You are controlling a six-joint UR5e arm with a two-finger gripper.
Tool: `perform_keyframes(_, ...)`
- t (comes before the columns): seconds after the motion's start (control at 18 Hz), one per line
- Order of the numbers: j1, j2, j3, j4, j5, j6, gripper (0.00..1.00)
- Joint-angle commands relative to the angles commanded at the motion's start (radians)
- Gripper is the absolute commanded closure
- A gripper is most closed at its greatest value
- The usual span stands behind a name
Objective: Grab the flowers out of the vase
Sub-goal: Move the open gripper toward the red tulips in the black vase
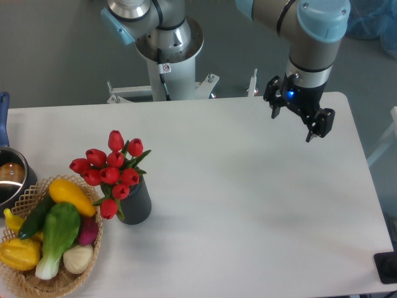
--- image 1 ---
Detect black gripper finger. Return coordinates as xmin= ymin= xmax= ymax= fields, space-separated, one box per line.
xmin=306 ymin=108 xmax=336 ymax=143
xmin=263 ymin=76 xmax=287 ymax=119

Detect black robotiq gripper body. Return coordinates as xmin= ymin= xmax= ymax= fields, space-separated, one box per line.
xmin=281 ymin=74 xmax=326 ymax=119

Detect red tulip bouquet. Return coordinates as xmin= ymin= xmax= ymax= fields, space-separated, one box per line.
xmin=69 ymin=130 xmax=151 ymax=219

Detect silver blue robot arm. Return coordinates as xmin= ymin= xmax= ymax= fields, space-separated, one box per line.
xmin=100 ymin=1 xmax=350 ymax=140

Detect dark grey ribbed vase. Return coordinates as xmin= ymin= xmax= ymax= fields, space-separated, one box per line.
xmin=118 ymin=176 xmax=152 ymax=225

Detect blue plastic bag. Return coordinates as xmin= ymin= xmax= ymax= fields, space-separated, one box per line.
xmin=347 ymin=0 xmax=396 ymax=59

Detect black device at table edge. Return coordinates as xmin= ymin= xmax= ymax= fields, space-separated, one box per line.
xmin=373 ymin=251 xmax=396 ymax=284

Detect magenta radish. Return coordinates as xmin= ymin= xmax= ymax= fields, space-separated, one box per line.
xmin=78 ymin=218 xmax=99 ymax=245

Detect green bok choy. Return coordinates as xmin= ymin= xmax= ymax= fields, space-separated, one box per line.
xmin=35 ymin=202 xmax=81 ymax=280

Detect white garlic bulb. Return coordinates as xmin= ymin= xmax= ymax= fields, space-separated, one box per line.
xmin=63 ymin=245 xmax=93 ymax=274

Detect dark green cucumber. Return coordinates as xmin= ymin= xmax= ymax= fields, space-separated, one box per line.
xmin=17 ymin=194 xmax=55 ymax=240

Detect small yellow crookneck squash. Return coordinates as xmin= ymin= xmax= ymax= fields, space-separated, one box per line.
xmin=4 ymin=209 xmax=43 ymax=243

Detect yellow orange pumpkin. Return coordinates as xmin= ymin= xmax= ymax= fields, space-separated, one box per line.
xmin=1 ymin=238 xmax=41 ymax=271

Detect woven wicker basket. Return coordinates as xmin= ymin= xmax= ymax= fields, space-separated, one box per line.
xmin=1 ymin=175 xmax=103 ymax=297

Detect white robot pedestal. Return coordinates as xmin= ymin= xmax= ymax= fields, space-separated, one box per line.
xmin=106 ymin=18 xmax=259 ymax=104

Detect black cable on pedestal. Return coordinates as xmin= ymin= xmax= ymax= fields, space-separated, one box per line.
xmin=156 ymin=48 xmax=172 ymax=101

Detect blue handled saucepan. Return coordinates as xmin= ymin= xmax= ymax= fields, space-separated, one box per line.
xmin=1 ymin=92 xmax=38 ymax=219

